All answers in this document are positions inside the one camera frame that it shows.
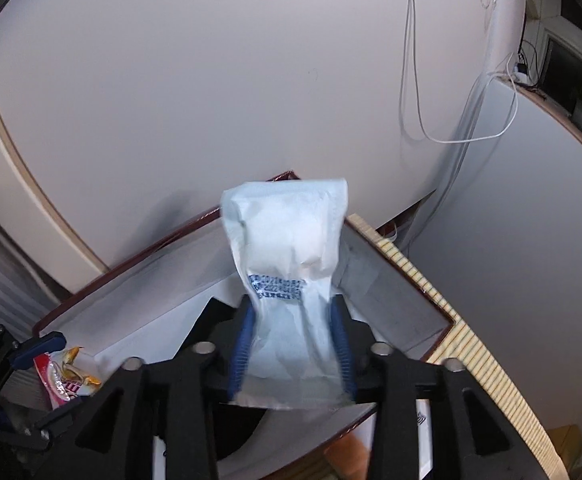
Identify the white soft packet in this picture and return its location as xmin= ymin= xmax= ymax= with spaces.
xmin=219 ymin=177 xmax=358 ymax=412

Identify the window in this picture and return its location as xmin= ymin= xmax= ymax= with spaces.
xmin=523 ymin=0 xmax=582 ymax=141

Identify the grey ribbed radiator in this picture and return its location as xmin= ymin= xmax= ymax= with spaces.
xmin=0 ymin=195 xmax=74 ymax=348

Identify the yellow striped bamboo mat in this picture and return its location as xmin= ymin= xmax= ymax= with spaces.
xmin=345 ymin=212 xmax=564 ymax=480

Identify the white cabinet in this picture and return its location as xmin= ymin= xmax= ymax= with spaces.
xmin=0 ymin=0 xmax=528 ymax=291

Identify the red white snack packet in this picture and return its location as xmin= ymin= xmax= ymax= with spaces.
xmin=33 ymin=345 xmax=105 ymax=412

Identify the white cable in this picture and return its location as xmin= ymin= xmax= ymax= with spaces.
xmin=397 ymin=0 xmax=520 ymax=144

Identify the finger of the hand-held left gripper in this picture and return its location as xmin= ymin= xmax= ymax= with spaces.
xmin=0 ymin=402 xmax=89 ymax=448
xmin=13 ymin=331 xmax=68 ymax=370

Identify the dark red storage box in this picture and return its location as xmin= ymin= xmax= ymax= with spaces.
xmin=32 ymin=170 xmax=458 ymax=480

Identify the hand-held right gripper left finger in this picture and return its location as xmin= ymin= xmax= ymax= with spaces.
xmin=46 ymin=296 xmax=258 ymax=480

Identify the white cupboard with wooden top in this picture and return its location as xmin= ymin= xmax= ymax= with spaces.
xmin=405 ymin=79 xmax=582 ymax=441

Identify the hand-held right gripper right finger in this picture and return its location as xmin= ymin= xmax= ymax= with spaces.
xmin=326 ymin=295 xmax=554 ymax=480

